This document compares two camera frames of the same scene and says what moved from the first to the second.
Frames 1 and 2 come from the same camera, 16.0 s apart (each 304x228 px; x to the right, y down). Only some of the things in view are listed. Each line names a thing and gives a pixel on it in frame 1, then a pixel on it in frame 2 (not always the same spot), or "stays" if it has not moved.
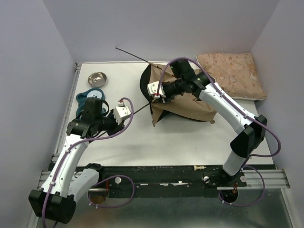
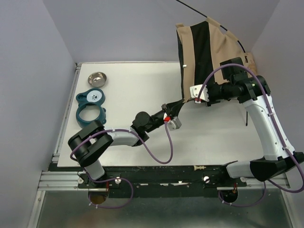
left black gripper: (117, 127) -> (173, 108)
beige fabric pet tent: (187, 106) -> (202, 47)
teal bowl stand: (97, 93) stays
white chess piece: (200, 167) stays
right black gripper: (167, 99) -> (211, 101)
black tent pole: (144, 61) -> (246, 117)
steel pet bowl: (97, 79) stays
